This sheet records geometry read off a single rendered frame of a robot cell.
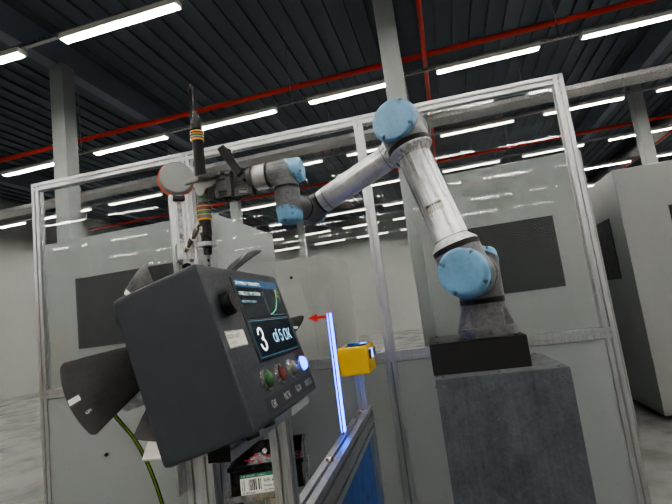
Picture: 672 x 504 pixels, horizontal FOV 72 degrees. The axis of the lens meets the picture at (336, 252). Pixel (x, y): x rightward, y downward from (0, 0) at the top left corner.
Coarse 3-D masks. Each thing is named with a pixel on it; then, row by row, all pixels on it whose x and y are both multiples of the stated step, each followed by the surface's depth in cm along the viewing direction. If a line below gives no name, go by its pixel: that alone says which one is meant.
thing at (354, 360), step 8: (368, 344) 154; (344, 352) 150; (352, 352) 149; (360, 352) 149; (368, 352) 150; (344, 360) 150; (352, 360) 149; (360, 360) 149; (368, 360) 148; (344, 368) 149; (352, 368) 149; (360, 368) 148; (368, 368) 148
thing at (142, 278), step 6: (138, 270) 158; (144, 270) 156; (138, 276) 157; (144, 276) 155; (150, 276) 153; (132, 282) 157; (138, 282) 155; (144, 282) 153; (150, 282) 151; (126, 288) 158; (132, 288) 156; (138, 288) 154
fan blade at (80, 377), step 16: (112, 352) 133; (64, 368) 132; (80, 368) 131; (96, 368) 131; (112, 368) 132; (128, 368) 132; (64, 384) 130; (80, 384) 130; (96, 384) 130; (112, 384) 131; (128, 384) 132; (80, 400) 128; (96, 400) 129; (112, 400) 130; (128, 400) 131; (80, 416) 127; (96, 416) 128; (112, 416) 129; (96, 432) 126
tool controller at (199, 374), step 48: (144, 288) 51; (192, 288) 49; (240, 288) 58; (144, 336) 50; (192, 336) 49; (240, 336) 53; (288, 336) 68; (144, 384) 49; (192, 384) 48; (240, 384) 48; (288, 384) 61; (192, 432) 48; (240, 432) 47
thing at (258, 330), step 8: (248, 320) 56; (256, 320) 59; (256, 328) 58; (264, 328) 60; (256, 336) 57; (264, 336) 59; (256, 344) 56; (264, 344) 58; (264, 352) 57; (272, 352) 60
